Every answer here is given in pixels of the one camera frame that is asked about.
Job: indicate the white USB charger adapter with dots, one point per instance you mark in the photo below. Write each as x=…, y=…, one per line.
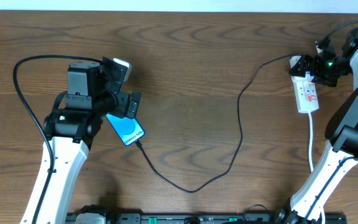
x=296, y=79

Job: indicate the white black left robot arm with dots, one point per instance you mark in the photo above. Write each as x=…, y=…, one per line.
x=93, y=95

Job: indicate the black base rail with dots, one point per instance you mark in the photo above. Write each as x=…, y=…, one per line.
x=94, y=214

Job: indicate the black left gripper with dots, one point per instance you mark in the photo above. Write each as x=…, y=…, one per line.
x=124, y=104

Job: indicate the white power strip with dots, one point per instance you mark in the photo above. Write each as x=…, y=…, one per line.
x=306, y=97

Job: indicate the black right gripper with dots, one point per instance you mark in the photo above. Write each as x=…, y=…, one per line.
x=305, y=66

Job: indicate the blue Galaxy smartphone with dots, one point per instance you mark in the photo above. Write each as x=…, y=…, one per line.
x=129, y=130

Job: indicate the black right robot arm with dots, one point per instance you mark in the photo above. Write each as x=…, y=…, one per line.
x=340, y=153

